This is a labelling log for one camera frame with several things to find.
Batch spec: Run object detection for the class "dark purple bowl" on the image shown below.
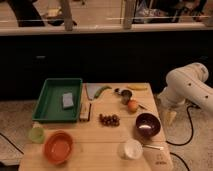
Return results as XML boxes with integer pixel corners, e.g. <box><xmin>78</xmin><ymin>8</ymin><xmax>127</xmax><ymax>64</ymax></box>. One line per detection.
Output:
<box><xmin>135</xmin><ymin>113</ymin><xmax>161</xmax><ymax>138</ymax></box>

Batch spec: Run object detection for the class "small green cup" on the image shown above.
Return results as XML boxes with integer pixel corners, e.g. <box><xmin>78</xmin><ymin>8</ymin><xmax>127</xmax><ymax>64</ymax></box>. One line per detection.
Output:
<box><xmin>28</xmin><ymin>127</ymin><xmax>45</xmax><ymax>144</ymax></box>

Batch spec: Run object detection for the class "metal measuring cup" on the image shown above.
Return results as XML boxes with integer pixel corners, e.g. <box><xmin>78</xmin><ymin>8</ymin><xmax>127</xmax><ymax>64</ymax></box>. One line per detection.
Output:
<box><xmin>114</xmin><ymin>88</ymin><xmax>132</xmax><ymax>105</ymax></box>

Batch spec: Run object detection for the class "knife with grey blade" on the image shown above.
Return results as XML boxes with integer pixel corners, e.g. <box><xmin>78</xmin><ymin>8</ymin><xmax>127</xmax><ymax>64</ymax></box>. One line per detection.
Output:
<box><xmin>86</xmin><ymin>83</ymin><xmax>100</xmax><ymax>100</ymax></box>

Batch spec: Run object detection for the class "white cup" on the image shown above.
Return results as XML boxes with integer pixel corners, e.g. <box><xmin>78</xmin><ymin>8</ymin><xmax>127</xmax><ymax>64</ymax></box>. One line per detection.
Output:
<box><xmin>118</xmin><ymin>139</ymin><xmax>143</xmax><ymax>160</ymax></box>

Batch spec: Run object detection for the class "dark red grape bunch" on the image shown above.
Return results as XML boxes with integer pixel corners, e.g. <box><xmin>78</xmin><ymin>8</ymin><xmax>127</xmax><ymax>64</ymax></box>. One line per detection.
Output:
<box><xmin>99</xmin><ymin>114</ymin><xmax>120</xmax><ymax>127</ymax></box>

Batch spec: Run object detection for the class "wooden table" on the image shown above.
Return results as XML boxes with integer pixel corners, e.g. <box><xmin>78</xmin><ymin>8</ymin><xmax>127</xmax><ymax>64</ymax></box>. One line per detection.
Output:
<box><xmin>18</xmin><ymin>83</ymin><xmax>173</xmax><ymax>171</ymax></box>

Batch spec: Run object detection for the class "red bowl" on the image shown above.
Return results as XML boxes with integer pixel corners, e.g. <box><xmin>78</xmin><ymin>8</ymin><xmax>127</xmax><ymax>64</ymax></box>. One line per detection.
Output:
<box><xmin>43</xmin><ymin>130</ymin><xmax>73</xmax><ymax>165</ymax></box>

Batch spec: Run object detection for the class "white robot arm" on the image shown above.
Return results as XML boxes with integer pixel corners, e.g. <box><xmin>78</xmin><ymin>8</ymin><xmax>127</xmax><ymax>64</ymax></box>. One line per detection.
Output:
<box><xmin>158</xmin><ymin>62</ymin><xmax>213</xmax><ymax>114</ymax></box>

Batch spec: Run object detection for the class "yellow banana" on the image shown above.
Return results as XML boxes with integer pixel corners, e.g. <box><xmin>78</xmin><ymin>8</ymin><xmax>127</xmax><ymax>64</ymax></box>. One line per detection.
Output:
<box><xmin>127</xmin><ymin>85</ymin><xmax>147</xmax><ymax>91</ymax></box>

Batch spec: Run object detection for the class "black cable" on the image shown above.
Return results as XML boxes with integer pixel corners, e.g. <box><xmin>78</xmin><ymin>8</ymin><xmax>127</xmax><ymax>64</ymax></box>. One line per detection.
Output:
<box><xmin>165</xmin><ymin>104</ymin><xmax>199</xmax><ymax>147</ymax></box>

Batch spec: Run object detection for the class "grey sponge block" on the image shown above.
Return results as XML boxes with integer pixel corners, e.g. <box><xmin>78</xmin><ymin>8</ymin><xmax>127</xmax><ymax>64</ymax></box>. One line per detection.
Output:
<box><xmin>62</xmin><ymin>93</ymin><xmax>74</xmax><ymax>109</ymax></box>

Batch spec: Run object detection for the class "orange fruit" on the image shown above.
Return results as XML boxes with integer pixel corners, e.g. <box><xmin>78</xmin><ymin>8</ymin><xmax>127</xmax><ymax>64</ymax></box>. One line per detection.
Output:
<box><xmin>127</xmin><ymin>100</ymin><xmax>139</xmax><ymax>113</ymax></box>

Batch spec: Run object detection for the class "silver spoon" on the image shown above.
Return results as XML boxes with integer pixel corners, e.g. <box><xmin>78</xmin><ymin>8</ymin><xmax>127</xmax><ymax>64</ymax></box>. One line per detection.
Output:
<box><xmin>142</xmin><ymin>144</ymin><xmax>164</xmax><ymax>150</ymax></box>

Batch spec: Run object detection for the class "green plastic tray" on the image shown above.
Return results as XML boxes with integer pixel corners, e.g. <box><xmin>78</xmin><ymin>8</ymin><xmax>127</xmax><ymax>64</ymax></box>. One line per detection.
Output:
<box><xmin>32</xmin><ymin>78</ymin><xmax>82</xmax><ymax>123</ymax></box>

